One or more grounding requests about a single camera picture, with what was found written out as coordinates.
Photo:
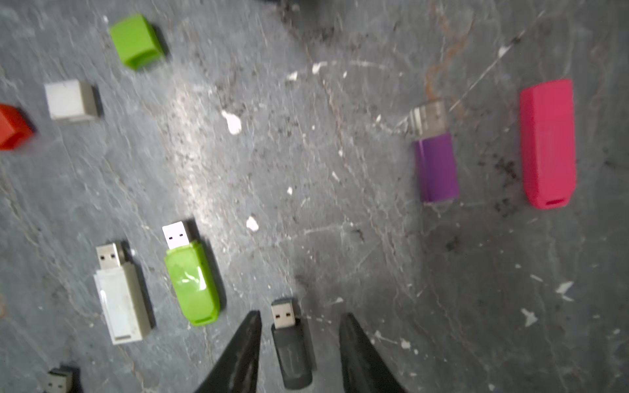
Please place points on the red usb cap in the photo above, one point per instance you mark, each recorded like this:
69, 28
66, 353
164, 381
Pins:
14, 129

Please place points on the pink usb drive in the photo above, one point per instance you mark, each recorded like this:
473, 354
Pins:
547, 143

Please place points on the green usb drive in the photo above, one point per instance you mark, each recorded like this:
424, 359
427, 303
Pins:
190, 275

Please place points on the white usb drive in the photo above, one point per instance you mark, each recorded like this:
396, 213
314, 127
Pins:
121, 296

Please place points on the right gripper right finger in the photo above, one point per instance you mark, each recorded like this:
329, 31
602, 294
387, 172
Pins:
363, 369

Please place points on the white usb cap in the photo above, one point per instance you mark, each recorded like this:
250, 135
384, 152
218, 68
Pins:
71, 100

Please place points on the red usb drive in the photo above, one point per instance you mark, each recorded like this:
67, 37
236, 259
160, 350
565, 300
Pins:
59, 380

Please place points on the black usb drive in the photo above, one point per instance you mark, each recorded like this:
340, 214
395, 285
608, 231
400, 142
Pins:
290, 345

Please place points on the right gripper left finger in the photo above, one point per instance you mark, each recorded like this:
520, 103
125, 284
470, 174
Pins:
237, 368

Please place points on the purple usb drive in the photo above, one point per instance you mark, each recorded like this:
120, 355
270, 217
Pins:
434, 152

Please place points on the green usb cap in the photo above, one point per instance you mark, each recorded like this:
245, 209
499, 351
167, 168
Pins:
136, 42

